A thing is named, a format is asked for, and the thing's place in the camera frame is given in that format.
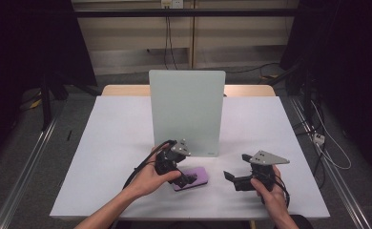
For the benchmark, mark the small black floor item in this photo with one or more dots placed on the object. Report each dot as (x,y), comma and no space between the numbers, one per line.
(69,135)

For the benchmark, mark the purple whiteboard eraser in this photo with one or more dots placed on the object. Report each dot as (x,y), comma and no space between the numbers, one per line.
(201,178)

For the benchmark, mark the person's dark lap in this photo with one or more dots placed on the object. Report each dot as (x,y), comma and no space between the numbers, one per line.
(187,225)

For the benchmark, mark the white wall outlet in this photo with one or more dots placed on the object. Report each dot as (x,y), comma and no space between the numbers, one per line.
(172,3)

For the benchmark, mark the metal floor rail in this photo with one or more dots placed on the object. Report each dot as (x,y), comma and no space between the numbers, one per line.
(25,165)
(343,191)

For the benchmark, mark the person's right hand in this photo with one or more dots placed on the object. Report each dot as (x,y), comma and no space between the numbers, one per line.
(274,203)

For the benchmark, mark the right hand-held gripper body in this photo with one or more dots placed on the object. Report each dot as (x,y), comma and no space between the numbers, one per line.
(263,157)

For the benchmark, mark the black metal stand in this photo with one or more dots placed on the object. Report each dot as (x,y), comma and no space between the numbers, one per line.
(46,105)

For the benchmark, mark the person's left hand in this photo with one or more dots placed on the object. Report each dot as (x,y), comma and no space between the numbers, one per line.
(146,181)

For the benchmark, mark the small whiteboard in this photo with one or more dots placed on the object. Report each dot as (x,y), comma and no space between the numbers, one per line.
(187,111)

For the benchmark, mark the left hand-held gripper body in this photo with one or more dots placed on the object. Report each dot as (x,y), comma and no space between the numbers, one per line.
(177,150)

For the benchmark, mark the black horizontal bar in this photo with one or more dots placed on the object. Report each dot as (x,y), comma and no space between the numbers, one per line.
(127,13)

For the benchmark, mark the white power adapter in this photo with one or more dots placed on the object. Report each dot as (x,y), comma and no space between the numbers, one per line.
(319,138)

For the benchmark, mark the wooden table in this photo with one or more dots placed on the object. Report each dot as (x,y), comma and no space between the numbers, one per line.
(123,90)

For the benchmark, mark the white table mat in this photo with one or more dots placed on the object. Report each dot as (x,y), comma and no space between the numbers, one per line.
(117,127)

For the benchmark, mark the black curtain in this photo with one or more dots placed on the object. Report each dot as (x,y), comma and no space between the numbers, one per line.
(352,63)
(22,47)

